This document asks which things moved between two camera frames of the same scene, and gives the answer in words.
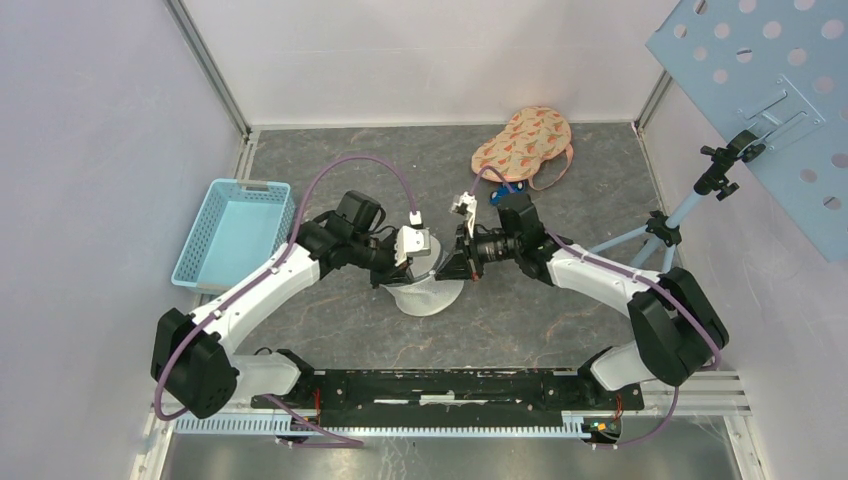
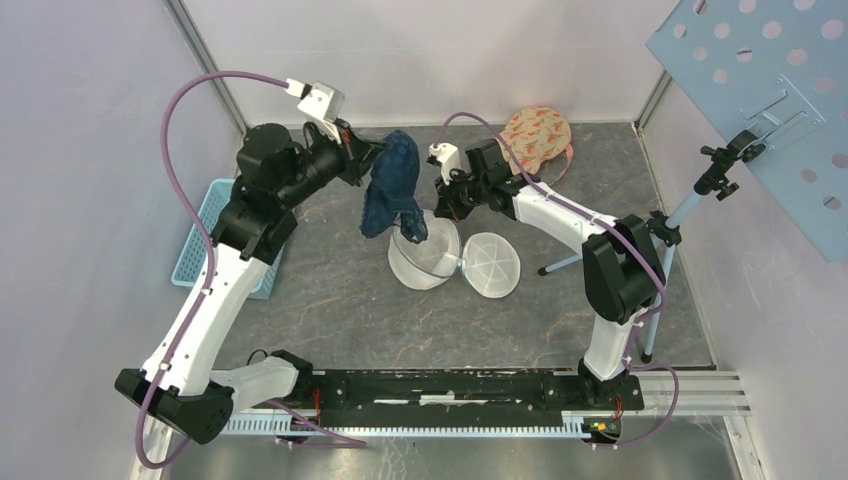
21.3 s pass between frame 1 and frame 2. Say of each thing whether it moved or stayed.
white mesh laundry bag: moved
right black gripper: moved
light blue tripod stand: stayed
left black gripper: moved
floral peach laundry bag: stayed
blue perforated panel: stayed
